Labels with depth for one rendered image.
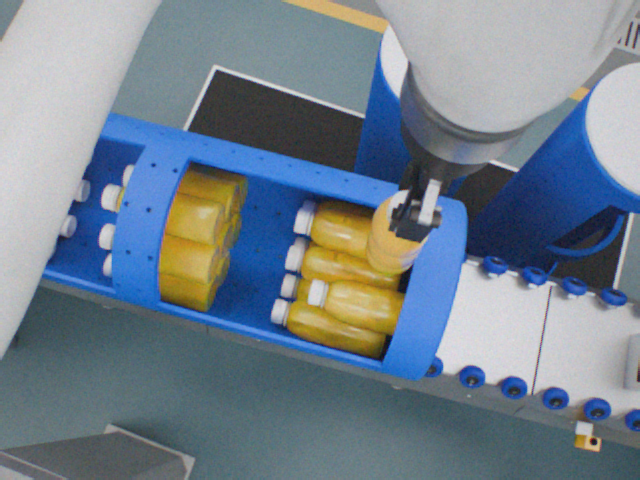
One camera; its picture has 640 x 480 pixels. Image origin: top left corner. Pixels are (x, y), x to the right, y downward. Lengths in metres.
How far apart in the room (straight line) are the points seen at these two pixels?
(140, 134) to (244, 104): 1.21
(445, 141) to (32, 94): 0.24
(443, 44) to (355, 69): 2.05
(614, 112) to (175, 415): 1.53
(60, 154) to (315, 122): 1.83
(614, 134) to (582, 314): 0.33
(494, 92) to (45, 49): 0.21
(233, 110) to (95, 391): 1.02
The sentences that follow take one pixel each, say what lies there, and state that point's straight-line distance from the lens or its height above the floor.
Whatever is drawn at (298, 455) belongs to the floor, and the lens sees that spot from 2.04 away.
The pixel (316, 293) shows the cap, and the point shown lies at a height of 1.12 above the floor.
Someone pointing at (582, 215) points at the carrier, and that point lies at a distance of 1.35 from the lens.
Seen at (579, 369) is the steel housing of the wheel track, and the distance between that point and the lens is 1.22.
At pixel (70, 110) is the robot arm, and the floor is 1.79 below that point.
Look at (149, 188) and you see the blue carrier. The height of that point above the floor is 1.23.
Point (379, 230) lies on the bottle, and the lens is 0.68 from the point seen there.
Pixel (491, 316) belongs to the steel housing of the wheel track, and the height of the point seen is 0.93.
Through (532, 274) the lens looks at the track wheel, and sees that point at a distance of 1.15.
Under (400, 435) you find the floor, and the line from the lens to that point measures 2.06.
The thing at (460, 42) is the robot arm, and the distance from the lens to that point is 0.30.
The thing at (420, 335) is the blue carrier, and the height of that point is 1.20.
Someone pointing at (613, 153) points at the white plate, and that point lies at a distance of 1.22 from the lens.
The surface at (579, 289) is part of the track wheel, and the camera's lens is 1.17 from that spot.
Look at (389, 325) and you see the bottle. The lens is 0.93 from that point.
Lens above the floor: 2.04
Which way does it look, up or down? 75 degrees down
